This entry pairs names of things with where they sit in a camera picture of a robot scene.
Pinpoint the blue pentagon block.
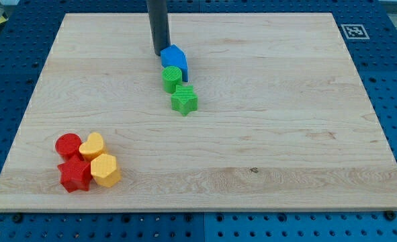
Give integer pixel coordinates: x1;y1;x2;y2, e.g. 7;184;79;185
161;44;189;82

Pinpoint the green star block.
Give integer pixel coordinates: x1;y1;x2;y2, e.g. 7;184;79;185
171;85;198;116

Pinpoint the green cylinder block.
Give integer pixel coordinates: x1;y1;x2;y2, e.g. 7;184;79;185
162;66;183;93

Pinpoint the light wooden board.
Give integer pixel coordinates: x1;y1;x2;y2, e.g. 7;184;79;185
0;13;397;212

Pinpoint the yellow hexagon block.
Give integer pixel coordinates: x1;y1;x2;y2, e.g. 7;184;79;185
91;154;122;188

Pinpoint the yellow heart block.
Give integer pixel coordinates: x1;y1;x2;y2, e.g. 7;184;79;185
79;132;107;161

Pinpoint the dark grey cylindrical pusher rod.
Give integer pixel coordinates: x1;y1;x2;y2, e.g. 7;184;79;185
146;0;171;56

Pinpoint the red cylinder block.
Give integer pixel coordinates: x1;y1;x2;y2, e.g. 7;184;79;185
55;133;83;161

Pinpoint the red star block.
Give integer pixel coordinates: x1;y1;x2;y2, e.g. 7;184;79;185
58;155;92;193

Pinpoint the white fiducial marker tag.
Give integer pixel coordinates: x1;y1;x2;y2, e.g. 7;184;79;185
341;24;369;40

